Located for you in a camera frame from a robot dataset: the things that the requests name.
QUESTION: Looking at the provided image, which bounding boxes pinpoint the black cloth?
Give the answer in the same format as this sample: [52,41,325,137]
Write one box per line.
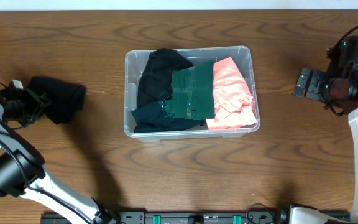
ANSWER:
[27,77,86,124]

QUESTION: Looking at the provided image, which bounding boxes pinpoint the salmon pink cloth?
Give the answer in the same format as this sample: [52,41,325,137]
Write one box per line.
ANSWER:
[206,57,257,129]

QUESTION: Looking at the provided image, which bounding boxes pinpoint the dark navy cloth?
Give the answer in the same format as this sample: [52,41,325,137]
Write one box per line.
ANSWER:
[131,101,206,133]

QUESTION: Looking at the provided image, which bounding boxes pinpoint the black garment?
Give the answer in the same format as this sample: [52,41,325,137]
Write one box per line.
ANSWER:
[137,48,193,108]

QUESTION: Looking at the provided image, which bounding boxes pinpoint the dark green cloth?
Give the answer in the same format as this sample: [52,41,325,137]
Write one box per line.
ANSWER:
[162,61,215,120]

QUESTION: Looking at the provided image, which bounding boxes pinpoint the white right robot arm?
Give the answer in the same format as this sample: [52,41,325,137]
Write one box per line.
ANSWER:
[293,35,358,223]

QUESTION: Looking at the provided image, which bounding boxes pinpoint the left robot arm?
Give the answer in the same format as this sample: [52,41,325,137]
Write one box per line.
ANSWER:
[0,77,119,223]

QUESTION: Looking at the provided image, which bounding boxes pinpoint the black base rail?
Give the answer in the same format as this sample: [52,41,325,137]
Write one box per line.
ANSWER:
[40,210,351,224]

